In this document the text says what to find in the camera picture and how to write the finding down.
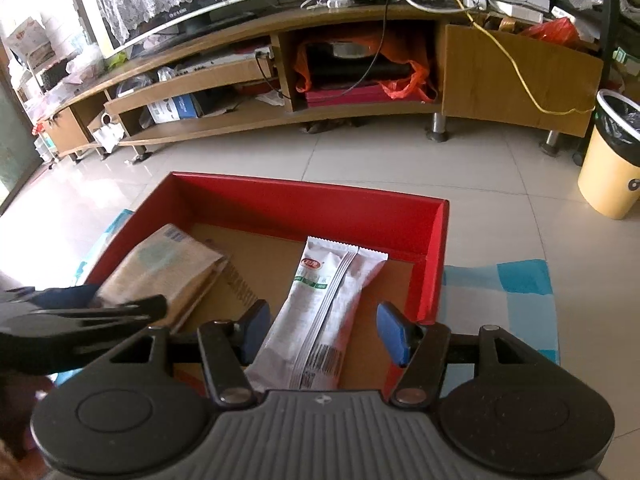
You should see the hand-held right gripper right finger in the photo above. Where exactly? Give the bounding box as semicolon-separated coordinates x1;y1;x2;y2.
376;301;549;409

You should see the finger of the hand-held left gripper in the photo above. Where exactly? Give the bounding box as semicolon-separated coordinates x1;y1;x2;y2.
0;294;169;377
0;284;102;311

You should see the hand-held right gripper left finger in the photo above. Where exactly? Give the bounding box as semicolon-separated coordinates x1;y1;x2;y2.
87;300;273;408

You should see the white snack packet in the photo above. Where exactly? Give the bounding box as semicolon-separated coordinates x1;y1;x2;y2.
245;236;390;391

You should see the brown paper snack packet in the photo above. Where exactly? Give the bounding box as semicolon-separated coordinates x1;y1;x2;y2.
97;223;231;333

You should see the red cardboard box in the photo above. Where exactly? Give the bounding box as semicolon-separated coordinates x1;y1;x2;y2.
82;171;451;393

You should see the blue checkered tablecloth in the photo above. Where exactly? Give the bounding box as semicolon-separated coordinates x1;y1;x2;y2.
72;209;563;368

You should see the white plastic bag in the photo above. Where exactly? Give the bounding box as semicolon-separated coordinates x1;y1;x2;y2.
95;112;126;156

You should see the blue and white carton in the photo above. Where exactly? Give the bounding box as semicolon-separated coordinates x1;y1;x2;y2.
147;94;201;123

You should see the red flat box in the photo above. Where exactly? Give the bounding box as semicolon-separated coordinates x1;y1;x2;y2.
305;85;436;109

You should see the white storage rack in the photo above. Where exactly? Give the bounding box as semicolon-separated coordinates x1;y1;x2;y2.
0;15;106;126

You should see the orange plastic bag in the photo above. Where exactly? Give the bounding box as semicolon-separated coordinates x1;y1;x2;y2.
294;27;438;106

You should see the wooden TV stand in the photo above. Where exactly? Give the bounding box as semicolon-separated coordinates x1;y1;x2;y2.
42;2;606;161

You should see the black case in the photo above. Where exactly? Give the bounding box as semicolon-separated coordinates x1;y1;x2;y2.
305;42;416;93

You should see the yellow trash bin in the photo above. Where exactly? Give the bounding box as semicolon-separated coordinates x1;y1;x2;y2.
577;89;640;221

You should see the red plastic bag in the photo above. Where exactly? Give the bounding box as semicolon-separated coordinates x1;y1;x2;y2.
520;17;581;47

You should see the black shelving rack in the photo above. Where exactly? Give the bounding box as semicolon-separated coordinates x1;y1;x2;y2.
547;0;640;161

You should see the yellow cable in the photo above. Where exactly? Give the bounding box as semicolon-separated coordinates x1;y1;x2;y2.
360;0;596;115

